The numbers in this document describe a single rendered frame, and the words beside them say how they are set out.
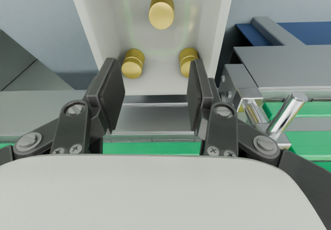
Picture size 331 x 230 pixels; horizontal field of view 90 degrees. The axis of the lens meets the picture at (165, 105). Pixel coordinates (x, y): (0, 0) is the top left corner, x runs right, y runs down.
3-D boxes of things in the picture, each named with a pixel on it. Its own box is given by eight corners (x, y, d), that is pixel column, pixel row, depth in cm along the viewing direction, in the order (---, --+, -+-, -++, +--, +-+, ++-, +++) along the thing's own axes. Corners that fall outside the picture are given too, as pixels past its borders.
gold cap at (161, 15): (149, -8, 23) (147, 0, 20) (174, -7, 23) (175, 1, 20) (150, 19, 26) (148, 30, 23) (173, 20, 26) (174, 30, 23)
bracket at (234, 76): (210, 106, 33) (218, 135, 28) (220, 63, 26) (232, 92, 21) (228, 106, 33) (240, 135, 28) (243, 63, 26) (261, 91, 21)
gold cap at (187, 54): (175, 60, 31) (176, 73, 28) (185, 44, 29) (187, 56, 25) (191, 68, 32) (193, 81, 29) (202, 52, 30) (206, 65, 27)
